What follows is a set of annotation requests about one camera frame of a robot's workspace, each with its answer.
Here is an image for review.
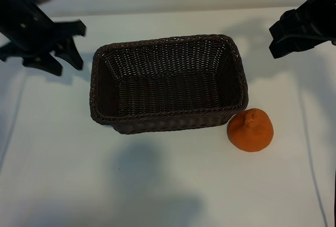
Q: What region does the orange fruit with knob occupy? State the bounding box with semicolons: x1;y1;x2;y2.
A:
226;108;275;153

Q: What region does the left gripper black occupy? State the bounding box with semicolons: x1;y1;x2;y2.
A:
0;0;87;77

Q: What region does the dark brown wicker basket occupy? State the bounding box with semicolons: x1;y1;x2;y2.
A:
90;34;249;135

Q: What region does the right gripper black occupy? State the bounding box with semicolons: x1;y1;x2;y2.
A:
269;0;336;59

